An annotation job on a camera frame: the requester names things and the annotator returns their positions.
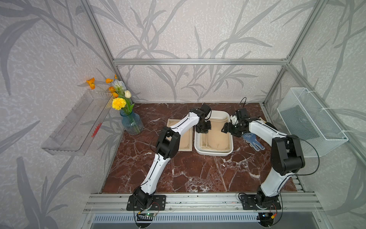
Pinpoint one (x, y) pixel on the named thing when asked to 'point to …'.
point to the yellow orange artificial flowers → (121, 100)
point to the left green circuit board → (147, 216)
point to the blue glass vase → (131, 122)
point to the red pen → (96, 130)
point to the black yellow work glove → (269, 124)
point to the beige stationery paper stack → (216, 139)
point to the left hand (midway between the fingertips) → (209, 131)
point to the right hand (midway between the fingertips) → (225, 130)
